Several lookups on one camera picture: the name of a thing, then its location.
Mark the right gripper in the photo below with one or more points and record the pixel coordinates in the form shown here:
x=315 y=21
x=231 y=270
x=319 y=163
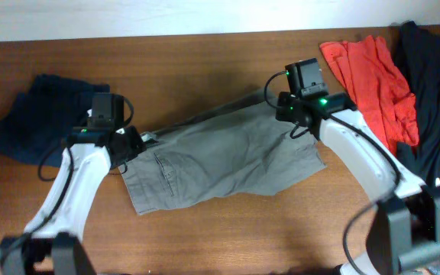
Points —
x=283 y=109

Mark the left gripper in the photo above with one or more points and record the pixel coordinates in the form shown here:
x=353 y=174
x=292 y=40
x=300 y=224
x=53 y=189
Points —
x=137 y=143

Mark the grey shorts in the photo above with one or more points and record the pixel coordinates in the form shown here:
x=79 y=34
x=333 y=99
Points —
x=238 y=147

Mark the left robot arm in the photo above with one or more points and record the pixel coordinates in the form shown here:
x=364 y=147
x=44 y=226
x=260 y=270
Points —
x=89 y=153

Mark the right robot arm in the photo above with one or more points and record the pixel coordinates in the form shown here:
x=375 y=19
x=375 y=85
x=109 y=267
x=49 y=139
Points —
x=405 y=232

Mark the folded navy blue garment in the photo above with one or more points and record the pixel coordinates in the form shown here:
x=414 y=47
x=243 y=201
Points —
x=41 y=117

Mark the red orange garment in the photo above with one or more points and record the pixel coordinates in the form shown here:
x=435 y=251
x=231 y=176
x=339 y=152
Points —
x=367 y=71

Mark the black printed t-shirt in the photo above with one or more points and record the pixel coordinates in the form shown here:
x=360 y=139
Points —
x=417 y=56

